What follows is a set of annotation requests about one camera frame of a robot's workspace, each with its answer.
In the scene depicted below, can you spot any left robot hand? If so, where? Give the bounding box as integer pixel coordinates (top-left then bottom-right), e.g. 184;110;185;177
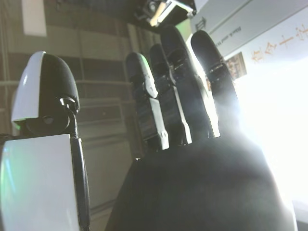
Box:
0;25;299;231

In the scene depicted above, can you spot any white printed carton box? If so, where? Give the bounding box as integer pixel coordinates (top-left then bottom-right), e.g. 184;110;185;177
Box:
190;0;308;80

